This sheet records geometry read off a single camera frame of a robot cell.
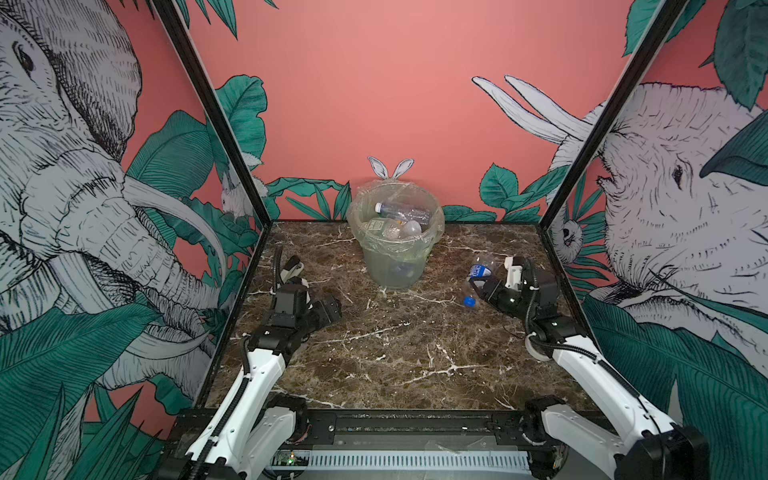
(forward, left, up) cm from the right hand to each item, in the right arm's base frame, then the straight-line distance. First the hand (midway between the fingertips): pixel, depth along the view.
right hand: (470, 279), depth 78 cm
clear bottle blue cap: (+4, -4, 0) cm, 5 cm away
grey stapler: (+16, +56, -17) cm, 60 cm away
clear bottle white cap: (+26, +17, -1) cm, 32 cm away
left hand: (-4, +38, -7) cm, 39 cm away
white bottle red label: (+17, +15, +1) cm, 23 cm away
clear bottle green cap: (+12, +22, +7) cm, 26 cm away
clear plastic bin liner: (+25, +20, -3) cm, 32 cm away
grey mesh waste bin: (+9, +19, -12) cm, 24 cm away
